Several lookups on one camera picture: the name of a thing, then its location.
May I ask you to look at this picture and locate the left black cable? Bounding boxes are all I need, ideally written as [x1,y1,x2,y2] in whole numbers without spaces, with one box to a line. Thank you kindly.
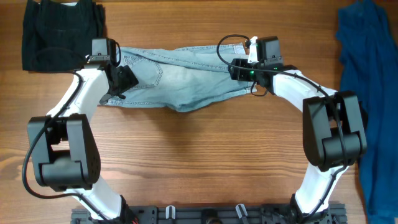
[21,46,106,223]

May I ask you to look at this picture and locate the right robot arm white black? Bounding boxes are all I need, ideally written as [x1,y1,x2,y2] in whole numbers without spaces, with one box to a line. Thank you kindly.
[227,36,367,223]

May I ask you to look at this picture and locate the black cable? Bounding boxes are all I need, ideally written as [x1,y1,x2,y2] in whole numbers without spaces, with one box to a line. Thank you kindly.
[21,46,106,223]
[216,34,349,215]

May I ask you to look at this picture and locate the right black cable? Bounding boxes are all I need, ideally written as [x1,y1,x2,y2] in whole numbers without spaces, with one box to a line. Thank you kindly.
[216,34,349,215]

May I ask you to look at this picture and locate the light blue denim shorts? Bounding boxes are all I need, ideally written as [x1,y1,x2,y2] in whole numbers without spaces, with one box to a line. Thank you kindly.
[107,44,253,112]

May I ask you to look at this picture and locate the black folded garment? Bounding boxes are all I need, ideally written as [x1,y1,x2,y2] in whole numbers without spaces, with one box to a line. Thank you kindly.
[22,0,105,72]

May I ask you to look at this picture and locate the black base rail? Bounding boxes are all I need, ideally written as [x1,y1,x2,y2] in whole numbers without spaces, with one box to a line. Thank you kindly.
[70,203,348,224]

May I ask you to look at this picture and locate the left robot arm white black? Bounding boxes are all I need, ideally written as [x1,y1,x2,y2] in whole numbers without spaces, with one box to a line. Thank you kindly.
[22,38,139,223]

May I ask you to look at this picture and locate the dark blue garment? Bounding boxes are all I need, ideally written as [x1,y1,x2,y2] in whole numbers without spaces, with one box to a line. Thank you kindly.
[336,1,397,223]

